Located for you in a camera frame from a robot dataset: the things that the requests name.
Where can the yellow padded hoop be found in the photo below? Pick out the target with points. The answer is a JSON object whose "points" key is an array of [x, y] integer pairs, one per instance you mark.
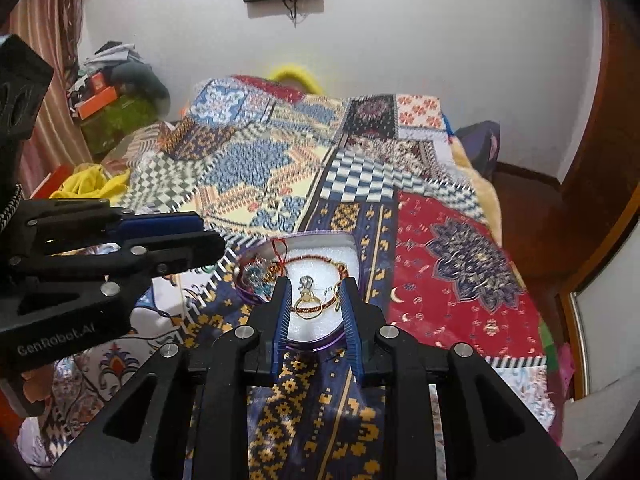
{"points": [[295, 71]]}

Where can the dark backpack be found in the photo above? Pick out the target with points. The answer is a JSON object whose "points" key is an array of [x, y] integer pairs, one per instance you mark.
{"points": [[477, 145]]}

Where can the yellow cloth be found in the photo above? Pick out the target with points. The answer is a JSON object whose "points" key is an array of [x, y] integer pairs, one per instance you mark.
{"points": [[87, 182]]}

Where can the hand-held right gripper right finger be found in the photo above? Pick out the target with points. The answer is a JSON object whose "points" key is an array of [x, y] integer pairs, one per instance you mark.
{"points": [[350, 320]]}

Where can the silver blue beaded jewelry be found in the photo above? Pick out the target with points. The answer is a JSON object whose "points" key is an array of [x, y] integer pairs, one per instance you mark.
{"points": [[255, 277]]}

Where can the green cloth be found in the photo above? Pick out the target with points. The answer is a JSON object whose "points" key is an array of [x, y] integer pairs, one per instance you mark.
{"points": [[547, 337]]}

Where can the purple heart-shaped jewelry box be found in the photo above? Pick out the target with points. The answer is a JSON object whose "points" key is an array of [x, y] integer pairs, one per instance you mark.
{"points": [[310, 247]]}

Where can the brown wooden door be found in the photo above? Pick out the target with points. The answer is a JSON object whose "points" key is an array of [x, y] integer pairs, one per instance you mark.
{"points": [[587, 160]]}

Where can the orange box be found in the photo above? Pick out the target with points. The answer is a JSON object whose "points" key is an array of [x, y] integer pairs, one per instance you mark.
{"points": [[97, 102]]}

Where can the patchwork bedspread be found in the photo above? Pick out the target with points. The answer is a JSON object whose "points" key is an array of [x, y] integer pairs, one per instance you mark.
{"points": [[350, 185]]}

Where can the striped brown curtain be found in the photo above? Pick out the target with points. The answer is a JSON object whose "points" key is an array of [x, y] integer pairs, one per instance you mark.
{"points": [[55, 20]]}

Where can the pink cloth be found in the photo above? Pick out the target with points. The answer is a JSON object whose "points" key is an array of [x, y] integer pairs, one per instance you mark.
{"points": [[565, 365]]}

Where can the white grey clothes pile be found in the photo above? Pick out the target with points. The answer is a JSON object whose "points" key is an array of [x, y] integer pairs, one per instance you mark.
{"points": [[112, 55]]}

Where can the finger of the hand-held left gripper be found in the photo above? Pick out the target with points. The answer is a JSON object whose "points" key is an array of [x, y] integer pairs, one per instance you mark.
{"points": [[165, 222], [175, 255]]}

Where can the red flat box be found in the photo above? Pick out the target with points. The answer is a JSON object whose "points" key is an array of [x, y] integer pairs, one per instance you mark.
{"points": [[47, 182]]}

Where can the white wardrobe with pink hearts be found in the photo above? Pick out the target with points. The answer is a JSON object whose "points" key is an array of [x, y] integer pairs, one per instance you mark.
{"points": [[610, 340]]}

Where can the yellow fleece blanket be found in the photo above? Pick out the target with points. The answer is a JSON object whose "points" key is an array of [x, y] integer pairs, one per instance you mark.
{"points": [[480, 180]]}

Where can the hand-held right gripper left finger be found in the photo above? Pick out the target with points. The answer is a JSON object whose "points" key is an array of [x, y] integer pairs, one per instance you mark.
{"points": [[282, 320]]}

